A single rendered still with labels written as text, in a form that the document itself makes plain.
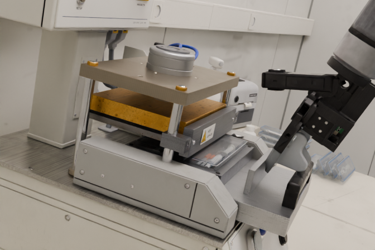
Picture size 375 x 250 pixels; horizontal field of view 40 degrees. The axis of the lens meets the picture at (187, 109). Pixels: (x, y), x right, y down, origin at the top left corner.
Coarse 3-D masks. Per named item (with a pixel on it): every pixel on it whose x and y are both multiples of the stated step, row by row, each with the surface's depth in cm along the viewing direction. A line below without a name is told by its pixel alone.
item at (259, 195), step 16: (256, 160) 95; (240, 176) 85; (256, 176) 79; (272, 176) 88; (288, 176) 90; (240, 192) 78; (256, 192) 79; (272, 192) 81; (304, 192) 85; (240, 208) 74; (256, 208) 74; (272, 208) 74; (288, 208) 75; (256, 224) 74; (272, 224) 73; (288, 224) 72
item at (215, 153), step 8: (224, 136) 94; (216, 144) 88; (224, 144) 89; (232, 144) 90; (240, 144) 91; (200, 152) 82; (208, 152) 83; (216, 152) 83; (224, 152) 84; (232, 152) 85; (200, 160) 78; (208, 160) 79; (216, 160) 79
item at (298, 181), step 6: (312, 162) 87; (306, 168) 83; (294, 174) 79; (300, 174) 79; (306, 174) 81; (294, 180) 76; (300, 180) 76; (306, 180) 82; (288, 186) 75; (294, 186) 75; (300, 186) 75; (288, 192) 75; (294, 192) 75; (300, 192) 77; (288, 198) 75; (294, 198) 75; (282, 204) 76; (288, 204) 75; (294, 204) 75
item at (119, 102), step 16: (96, 96) 82; (112, 96) 83; (128, 96) 86; (144, 96) 88; (96, 112) 82; (112, 112) 81; (128, 112) 80; (144, 112) 79; (160, 112) 79; (192, 112) 83; (208, 112) 86; (128, 128) 80; (144, 128) 80; (160, 128) 78
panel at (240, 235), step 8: (248, 224) 81; (240, 232) 76; (232, 240) 73; (240, 240) 76; (264, 240) 87; (272, 240) 92; (280, 240) 95; (232, 248) 72; (240, 248) 75; (264, 248) 86; (272, 248) 91; (280, 248) 95
